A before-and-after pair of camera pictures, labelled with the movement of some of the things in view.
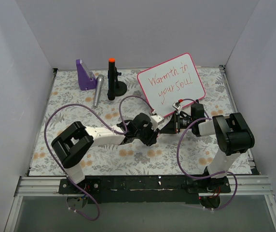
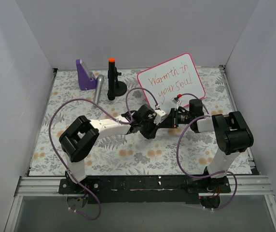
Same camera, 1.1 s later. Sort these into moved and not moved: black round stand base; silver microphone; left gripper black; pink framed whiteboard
Moved: left gripper black
Not moved: pink framed whiteboard; black round stand base; silver microphone
